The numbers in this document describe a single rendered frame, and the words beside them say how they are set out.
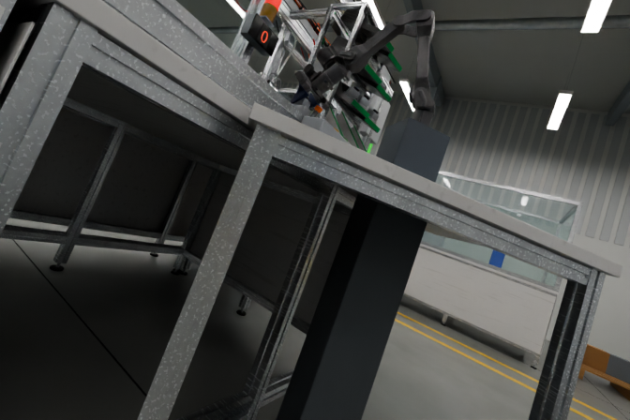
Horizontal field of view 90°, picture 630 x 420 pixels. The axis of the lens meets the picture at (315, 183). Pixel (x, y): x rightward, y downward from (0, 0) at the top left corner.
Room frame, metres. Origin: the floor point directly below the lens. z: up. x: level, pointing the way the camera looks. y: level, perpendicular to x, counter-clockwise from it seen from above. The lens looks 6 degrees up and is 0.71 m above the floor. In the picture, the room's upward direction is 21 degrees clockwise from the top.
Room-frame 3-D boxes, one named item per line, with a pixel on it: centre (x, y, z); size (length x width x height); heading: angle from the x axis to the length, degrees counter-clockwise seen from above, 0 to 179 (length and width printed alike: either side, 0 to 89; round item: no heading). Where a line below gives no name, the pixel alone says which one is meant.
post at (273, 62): (2.35, 0.63, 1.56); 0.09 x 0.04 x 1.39; 147
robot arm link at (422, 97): (0.91, -0.22, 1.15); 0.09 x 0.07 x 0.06; 157
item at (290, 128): (0.96, -0.22, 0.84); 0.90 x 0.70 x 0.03; 102
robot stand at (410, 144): (0.91, -0.23, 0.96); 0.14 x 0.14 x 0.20; 12
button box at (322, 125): (0.90, 0.01, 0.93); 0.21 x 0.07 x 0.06; 147
